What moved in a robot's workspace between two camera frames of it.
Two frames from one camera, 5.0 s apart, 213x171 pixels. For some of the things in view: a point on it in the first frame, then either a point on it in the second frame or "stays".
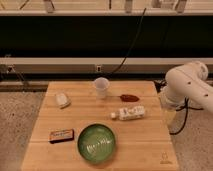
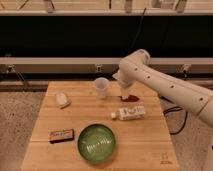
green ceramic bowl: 96,143 stays
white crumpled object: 62,101 stays
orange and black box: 59,135 stays
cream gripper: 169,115 → 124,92
